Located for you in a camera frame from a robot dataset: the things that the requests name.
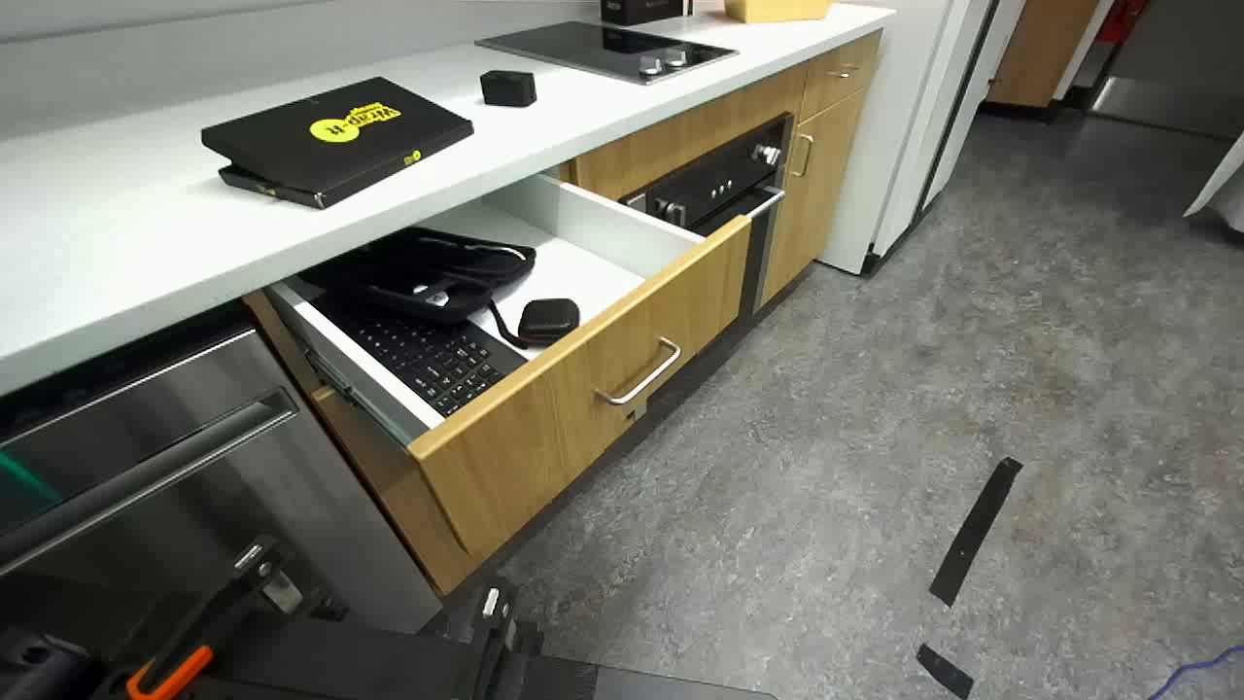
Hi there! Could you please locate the wooden drawer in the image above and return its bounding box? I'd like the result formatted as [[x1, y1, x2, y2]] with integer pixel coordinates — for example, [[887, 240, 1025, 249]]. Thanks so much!
[[270, 180, 749, 555]]

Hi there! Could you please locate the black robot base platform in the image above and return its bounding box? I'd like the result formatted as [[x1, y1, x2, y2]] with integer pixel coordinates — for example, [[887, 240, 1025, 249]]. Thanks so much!
[[0, 581, 773, 700]]

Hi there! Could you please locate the small black pouch in drawer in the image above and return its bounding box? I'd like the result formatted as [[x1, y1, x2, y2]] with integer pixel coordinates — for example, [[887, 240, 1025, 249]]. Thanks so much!
[[517, 298, 578, 345]]

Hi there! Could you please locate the black keyboard in drawer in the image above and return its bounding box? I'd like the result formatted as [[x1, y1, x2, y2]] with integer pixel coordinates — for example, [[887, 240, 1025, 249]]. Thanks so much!
[[318, 298, 519, 415]]

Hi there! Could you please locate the black bag in drawer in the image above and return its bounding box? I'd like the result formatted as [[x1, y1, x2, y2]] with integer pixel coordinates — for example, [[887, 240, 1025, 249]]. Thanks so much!
[[307, 228, 536, 323]]

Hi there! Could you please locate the built-in black oven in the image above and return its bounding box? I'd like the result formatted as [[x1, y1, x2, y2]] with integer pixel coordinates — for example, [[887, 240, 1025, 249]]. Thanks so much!
[[625, 112, 791, 314]]

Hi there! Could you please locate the small black box on counter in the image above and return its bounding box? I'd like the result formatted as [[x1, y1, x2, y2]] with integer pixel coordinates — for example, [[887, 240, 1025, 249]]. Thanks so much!
[[479, 70, 536, 108]]

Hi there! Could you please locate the wooden cabinet door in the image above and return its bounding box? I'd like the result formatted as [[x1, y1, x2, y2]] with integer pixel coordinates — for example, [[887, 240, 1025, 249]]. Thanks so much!
[[756, 92, 864, 305]]

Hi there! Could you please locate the black induction cooktop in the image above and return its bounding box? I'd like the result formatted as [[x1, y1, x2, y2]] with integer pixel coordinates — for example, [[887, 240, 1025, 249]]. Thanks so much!
[[487, 18, 725, 83]]

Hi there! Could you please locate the black appliance on counter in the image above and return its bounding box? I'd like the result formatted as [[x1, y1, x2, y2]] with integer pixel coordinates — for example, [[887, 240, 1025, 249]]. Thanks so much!
[[597, 0, 683, 22]]

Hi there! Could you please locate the black laptop with yellow sticker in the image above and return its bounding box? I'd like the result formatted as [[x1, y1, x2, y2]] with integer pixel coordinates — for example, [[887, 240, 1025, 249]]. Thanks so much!
[[203, 78, 475, 212]]

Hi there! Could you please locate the wooden box on counter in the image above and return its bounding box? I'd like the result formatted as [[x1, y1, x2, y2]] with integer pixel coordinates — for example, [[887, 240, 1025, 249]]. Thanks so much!
[[721, 0, 837, 22]]

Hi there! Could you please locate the long black tape strip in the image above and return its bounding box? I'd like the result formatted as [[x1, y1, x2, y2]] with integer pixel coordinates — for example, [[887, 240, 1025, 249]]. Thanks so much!
[[930, 460, 1021, 608]]

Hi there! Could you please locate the white refrigerator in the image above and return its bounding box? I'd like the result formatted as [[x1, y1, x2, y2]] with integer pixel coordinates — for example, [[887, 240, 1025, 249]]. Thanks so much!
[[820, 0, 1025, 276]]

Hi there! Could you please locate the short black tape strip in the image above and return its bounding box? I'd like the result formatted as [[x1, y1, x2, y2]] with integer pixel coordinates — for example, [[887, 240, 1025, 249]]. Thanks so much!
[[916, 647, 974, 700]]

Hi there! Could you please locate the stainless steel dishwasher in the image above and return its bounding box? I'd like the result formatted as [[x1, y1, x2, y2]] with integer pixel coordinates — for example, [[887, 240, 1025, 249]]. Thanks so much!
[[0, 308, 434, 632]]

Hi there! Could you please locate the silver drawer handle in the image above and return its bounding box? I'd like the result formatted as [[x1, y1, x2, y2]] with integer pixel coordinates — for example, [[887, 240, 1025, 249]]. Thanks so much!
[[594, 333, 683, 410]]

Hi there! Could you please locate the dishwasher bar handle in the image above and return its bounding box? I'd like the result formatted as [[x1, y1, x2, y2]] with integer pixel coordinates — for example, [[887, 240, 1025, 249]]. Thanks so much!
[[0, 392, 296, 575]]

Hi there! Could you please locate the orange handled clamp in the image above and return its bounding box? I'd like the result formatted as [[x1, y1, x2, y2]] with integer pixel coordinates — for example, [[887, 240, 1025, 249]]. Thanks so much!
[[121, 555, 282, 700]]

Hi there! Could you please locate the blue cable on floor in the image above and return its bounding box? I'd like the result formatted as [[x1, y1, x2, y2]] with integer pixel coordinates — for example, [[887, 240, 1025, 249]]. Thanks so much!
[[1141, 638, 1244, 700]]

